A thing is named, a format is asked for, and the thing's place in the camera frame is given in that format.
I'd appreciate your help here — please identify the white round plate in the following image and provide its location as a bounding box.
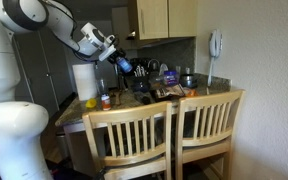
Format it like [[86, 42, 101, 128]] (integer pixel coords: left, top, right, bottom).
[[158, 63, 169, 77]]

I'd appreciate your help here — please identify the blue black beans tin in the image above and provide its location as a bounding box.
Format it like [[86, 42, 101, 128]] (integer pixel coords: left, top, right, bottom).
[[115, 56, 134, 74]]

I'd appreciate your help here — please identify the dark blue bowl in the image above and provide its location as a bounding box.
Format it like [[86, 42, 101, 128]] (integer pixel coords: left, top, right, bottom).
[[130, 79, 151, 94]]

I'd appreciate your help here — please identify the light wood wall cabinet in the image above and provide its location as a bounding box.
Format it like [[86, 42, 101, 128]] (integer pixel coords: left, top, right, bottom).
[[127, 0, 198, 41]]

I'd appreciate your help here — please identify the brown snack bag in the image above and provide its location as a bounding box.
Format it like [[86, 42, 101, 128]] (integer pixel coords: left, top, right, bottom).
[[153, 83, 187, 100]]

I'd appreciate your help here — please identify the white paper towel roll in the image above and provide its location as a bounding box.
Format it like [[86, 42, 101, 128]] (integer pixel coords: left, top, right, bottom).
[[71, 63, 98, 102]]

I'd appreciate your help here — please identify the clear plastic cup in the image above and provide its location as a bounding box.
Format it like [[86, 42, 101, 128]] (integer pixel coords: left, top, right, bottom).
[[97, 78, 109, 96]]

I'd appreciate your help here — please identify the white wall phone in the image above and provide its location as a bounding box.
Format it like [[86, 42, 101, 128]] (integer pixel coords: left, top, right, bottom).
[[206, 28, 224, 88]]

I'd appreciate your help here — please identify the grey metal pot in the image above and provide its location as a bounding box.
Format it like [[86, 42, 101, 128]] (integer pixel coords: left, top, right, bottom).
[[179, 73, 198, 89]]

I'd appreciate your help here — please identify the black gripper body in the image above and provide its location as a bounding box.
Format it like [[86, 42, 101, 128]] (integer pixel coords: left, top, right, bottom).
[[106, 47, 122, 65]]

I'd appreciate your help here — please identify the small orange packet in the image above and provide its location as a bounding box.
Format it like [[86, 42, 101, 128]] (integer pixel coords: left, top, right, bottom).
[[183, 88, 199, 98]]

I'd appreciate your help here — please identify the grey double door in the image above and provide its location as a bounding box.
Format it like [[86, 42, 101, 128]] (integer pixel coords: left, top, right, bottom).
[[13, 28, 74, 116]]

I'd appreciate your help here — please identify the nut jar blue lid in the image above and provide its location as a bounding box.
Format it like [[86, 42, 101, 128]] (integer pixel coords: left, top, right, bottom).
[[163, 70, 180, 87]]

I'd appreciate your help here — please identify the light wooden slatted chair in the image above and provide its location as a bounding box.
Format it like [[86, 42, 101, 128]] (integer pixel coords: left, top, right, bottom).
[[174, 89, 246, 180], [82, 100, 173, 180]]

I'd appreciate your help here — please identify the orange pill bottle white cap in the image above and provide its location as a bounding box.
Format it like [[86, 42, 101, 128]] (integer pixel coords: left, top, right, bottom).
[[100, 93, 112, 112]]

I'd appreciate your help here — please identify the metal kitchen faucet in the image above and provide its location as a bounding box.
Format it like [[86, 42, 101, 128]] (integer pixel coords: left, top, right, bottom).
[[147, 58, 161, 72]]

